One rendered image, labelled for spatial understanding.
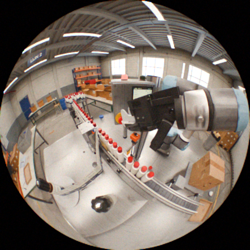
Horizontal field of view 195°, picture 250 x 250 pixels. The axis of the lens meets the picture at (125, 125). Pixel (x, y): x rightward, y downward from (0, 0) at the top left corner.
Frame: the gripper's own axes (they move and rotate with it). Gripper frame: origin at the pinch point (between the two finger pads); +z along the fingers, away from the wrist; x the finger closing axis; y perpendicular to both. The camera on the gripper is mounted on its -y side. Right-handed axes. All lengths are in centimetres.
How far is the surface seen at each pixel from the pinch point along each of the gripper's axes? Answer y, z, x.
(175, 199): -66, -23, -1
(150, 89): 8.5, -8.5, -10.4
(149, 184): -52, 0, 0
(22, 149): 26, 133, 158
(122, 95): 9.9, -1.8, -2.0
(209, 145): -176, -87, -206
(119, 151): -19.9, 16.3, 0.7
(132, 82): 12.6, -5.8, -5.0
